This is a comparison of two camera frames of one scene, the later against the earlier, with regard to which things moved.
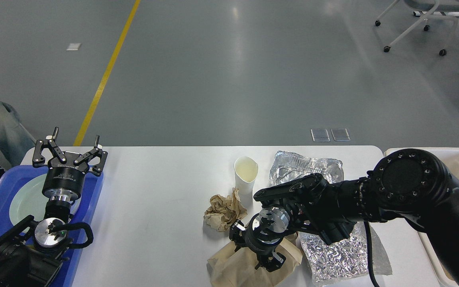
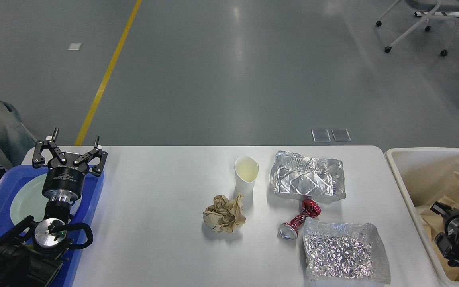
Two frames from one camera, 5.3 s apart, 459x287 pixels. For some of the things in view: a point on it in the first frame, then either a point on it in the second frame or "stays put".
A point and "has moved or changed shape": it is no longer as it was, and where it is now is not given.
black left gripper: (62, 184) stays put
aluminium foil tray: (286, 167) stays put
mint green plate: (30, 201) stays put
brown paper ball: (224, 211) has moved or changed shape
